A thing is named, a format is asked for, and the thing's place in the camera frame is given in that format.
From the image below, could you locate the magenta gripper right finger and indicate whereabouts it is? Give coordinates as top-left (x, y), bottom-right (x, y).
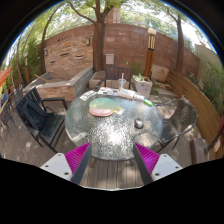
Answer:
top-left (133, 143), bottom-right (182, 185)

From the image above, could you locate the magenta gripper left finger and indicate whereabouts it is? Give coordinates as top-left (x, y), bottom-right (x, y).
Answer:
top-left (41, 143), bottom-right (92, 185)

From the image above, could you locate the grey computer mouse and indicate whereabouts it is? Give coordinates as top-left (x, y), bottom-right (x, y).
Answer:
top-left (134, 118), bottom-right (144, 129)

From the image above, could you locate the black wicker chair left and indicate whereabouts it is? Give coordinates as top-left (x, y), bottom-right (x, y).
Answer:
top-left (15, 87), bottom-right (67, 152)

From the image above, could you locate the black wicker chair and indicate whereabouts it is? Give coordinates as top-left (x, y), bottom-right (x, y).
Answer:
top-left (157, 99), bottom-right (198, 152)
top-left (15, 87), bottom-right (67, 152)

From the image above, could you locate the black wicker chair right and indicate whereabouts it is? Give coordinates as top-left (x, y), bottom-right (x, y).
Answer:
top-left (157, 99), bottom-right (198, 152)

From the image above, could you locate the round glass patio table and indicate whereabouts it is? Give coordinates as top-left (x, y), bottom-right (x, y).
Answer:
top-left (65, 91), bottom-right (163, 161)

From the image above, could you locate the green marker pen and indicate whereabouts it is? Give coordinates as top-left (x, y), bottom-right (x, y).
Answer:
top-left (144, 99), bottom-right (153, 107)

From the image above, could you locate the curved wooden bench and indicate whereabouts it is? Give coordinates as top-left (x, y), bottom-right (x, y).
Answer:
top-left (167, 70), bottom-right (222, 158)

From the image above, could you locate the stone raised planter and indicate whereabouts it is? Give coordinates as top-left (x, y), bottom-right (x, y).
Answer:
top-left (23, 66), bottom-right (93, 101)

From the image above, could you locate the white square planter box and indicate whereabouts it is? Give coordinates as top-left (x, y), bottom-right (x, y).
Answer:
top-left (133, 75), bottom-right (153, 98)

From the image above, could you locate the clear plastic cup with straw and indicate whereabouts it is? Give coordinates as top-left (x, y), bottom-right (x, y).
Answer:
top-left (118, 73), bottom-right (126, 90)

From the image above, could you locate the dark wicker chair far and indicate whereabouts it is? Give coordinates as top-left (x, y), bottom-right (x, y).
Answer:
top-left (95, 66), bottom-right (137, 91)

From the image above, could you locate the large tree trunk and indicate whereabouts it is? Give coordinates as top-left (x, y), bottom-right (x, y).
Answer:
top-left (68, 0), bottom-right (115, 71)

